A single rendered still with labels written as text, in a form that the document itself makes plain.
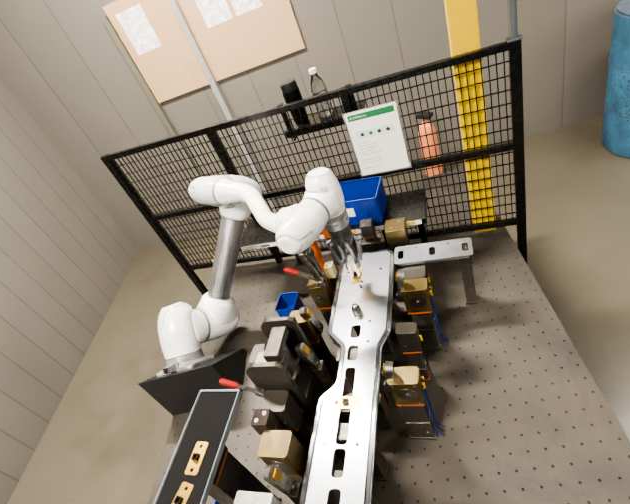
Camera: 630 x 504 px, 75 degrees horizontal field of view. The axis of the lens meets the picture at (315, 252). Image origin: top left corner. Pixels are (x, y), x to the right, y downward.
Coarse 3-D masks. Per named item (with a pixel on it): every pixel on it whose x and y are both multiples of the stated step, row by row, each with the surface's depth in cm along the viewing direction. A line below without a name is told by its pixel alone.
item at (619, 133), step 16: (624, 0) 272; (624, 16) 258; (624, 32) 261; (624, 48) 266; (624, 64) 271; (608, 80) 293; (624, 80) 276; (608, 96) 297; (624, 96) 281; (608, 112) 302; (624, 112) 287; (608, 128) 307; (624, 128) 293; (608, 144) 313; (624, 144) 299
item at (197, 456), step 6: (198, 444) 110; (204, 444) 109; (198, 450) 109; (204, 450) 108; (192, 456) 107; (198, 456) 107; (192, 462) 107; (198, 462) 106; (186, 468) 106; (198, 468) 105; (186, 474) 105; (192, 474) 104
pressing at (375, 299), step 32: (384, 256) 164; (352, 288) 157; (384, 288) 152; (352, 320) 145; (384, 320) 141; (320, 416) 122; (352, 416) 119; (320, 448) 115; (352, 448) 112; (320, 480) 109; (352, 480) 106
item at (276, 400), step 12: (264, 396) 124; (276, 396) 123; (288, 396) 122; (264, 408) 121; (276, 408) 120; (288, 408) 121; (288, 420) 122; (300, 420) 130; (300, 432) 129; (324, 444) 144
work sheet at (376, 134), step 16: (352, 112) 167; (368, 112) 165; (384, 112) 164; (352, 128) 171; (368, 128) 170; (384, 128) 169; (400, 128) 168; (352, 144) 176; (368, 144) 175; (384, 144) 174; (400, 144) 172; (368, 160) 180; (384, 160) 179; (400, 160) 177
